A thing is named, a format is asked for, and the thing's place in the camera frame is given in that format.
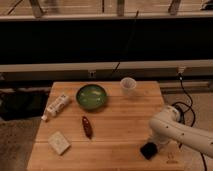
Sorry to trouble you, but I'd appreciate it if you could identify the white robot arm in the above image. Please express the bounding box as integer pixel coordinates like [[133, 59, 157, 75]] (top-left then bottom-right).
[[149, 106, 213, 158]]

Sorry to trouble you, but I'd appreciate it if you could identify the black cable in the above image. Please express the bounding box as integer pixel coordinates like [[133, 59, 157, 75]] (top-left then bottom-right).
[[171, 73, 208, 171]]

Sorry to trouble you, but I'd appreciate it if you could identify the green bowl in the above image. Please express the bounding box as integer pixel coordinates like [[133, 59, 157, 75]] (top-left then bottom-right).
[[76, 84, 107, 110]]

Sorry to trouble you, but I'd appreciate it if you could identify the white tube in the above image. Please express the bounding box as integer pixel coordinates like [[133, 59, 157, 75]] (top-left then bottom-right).
[[41, 94, 70, 121]]

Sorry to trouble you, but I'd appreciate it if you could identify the thin black rod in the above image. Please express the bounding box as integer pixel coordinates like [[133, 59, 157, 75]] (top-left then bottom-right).
[[107, 10, 140, 78]]

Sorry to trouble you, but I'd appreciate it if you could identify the black eraser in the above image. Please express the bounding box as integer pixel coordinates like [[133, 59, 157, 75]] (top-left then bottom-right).
[[140, 142, 158, 160]]

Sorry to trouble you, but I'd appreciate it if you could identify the white rectangular box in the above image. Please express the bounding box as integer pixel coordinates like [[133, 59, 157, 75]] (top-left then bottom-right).
[[48, 131, 70, 155]]

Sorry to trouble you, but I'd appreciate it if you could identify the white ceramic cup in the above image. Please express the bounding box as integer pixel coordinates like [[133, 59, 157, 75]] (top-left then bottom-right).
[[120, 77, 137, 96]]

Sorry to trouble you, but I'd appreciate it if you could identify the dark red pepper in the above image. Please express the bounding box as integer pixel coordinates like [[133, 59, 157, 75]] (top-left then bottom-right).
[[82, 116, 93, 139]]

